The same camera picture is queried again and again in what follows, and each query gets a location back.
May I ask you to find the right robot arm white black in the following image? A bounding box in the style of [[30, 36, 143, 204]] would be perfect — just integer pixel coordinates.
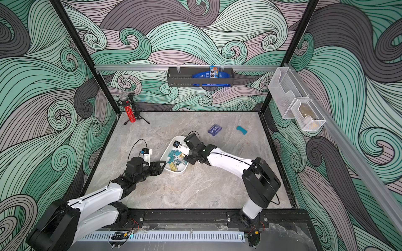
[[174, 133, 281, 221]]

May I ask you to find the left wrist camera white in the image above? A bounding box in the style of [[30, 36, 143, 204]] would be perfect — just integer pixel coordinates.
[[139, 148, 153, 164]]

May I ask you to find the white slotted cable duct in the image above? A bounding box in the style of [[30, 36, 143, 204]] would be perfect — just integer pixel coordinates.
[[79, 231, 246, 243]]

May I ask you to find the black vertical frame post left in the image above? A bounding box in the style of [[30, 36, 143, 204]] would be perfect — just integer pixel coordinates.
[[50, 0, 121, 115]]

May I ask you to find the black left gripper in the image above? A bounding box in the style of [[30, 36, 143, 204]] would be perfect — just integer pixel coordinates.
[[134, 160, 166, 185]]

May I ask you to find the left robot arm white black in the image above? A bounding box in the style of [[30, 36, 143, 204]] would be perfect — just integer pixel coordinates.
[[26, 157, 166, 251]]

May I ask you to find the black vertical frame post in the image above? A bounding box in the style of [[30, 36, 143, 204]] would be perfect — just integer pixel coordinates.
[[50, 0, 121, 115], [260, 0, 319, 112]]

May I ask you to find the aluminium rail wall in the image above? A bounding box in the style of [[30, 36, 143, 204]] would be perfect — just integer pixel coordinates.
[[94, 64, 279, 72], [284, 63, 402, 234]]

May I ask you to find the black microphone tripod stand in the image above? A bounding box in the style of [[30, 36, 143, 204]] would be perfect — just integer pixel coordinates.
[[116, 93, 150, 125]]

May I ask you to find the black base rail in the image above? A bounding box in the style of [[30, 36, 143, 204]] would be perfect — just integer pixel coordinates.
[[108, 209, 313, 230]]

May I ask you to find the white plastic storage box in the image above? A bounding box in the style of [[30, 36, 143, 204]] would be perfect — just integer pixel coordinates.
[[160, 136, 188, 175]]

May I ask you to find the clear plastic wall bin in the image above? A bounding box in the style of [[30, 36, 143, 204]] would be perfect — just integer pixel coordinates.
[[269, 67, 326, 133]]

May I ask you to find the black vertical frame post right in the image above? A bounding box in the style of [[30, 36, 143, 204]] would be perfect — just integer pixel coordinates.
[[260, 0, 319, 112]]

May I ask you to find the teal tape dispenser piece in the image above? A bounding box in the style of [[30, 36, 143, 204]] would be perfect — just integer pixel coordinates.
[[236, 125, 248, 135]]

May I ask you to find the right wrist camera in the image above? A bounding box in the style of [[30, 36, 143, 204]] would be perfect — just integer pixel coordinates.
[[173, 141, 181, 149]]

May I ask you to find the aluminium rail back wall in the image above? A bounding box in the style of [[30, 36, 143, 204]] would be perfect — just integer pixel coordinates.
[[94, 64, 279, 72]]

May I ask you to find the black wall basket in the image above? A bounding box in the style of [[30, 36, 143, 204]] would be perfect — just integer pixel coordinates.
[[167, 67, 235, 87]]

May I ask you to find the blue playing card box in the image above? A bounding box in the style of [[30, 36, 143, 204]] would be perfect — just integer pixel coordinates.
[[207, 124, 222, 137]]

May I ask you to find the aluminium rail right wall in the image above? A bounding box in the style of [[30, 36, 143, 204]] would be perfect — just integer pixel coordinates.
[[284, 63, 402, 234]]

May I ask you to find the blue package in basket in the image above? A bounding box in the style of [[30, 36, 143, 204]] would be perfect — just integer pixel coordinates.
[[192, 66, 230, 87]]

